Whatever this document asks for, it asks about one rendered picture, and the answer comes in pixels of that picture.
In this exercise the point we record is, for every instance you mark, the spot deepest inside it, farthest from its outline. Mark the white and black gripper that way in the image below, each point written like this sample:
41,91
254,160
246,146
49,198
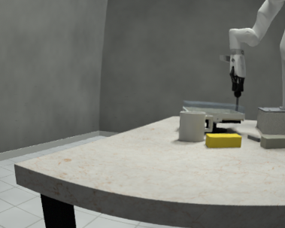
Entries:
237,72

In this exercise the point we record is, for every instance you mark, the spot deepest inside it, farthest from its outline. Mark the yellow rectangular block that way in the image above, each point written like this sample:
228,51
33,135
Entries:
223,140

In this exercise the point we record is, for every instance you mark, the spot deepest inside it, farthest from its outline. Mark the white mug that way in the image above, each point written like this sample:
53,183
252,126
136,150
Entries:
192,126

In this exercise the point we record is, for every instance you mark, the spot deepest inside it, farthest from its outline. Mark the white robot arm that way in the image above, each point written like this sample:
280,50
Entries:
253,36

